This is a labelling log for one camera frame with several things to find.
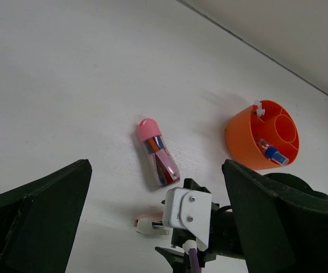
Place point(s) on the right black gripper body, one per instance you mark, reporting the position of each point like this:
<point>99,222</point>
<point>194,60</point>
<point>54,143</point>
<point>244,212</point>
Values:
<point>183,238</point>

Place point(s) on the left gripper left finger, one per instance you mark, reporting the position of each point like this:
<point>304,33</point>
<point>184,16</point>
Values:
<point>39,220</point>

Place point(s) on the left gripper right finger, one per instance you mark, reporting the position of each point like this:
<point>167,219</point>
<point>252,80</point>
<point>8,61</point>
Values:
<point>281,229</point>

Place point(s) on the green and white pen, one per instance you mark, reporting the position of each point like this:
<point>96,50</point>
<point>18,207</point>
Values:
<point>260,112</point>

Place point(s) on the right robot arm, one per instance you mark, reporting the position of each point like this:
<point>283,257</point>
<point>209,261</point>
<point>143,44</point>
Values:
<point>224,239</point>

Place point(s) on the pink white mini stapler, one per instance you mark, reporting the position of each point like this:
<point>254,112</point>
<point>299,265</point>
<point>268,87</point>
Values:
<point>150,224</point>

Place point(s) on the pink-capped clear tube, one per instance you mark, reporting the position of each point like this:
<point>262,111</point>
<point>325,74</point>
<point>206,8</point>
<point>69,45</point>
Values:
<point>165,169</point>

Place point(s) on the orange round desk organizer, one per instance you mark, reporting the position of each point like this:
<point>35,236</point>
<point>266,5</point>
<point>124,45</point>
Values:
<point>276,126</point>

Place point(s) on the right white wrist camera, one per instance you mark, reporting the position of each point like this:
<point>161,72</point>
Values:
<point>189,210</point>

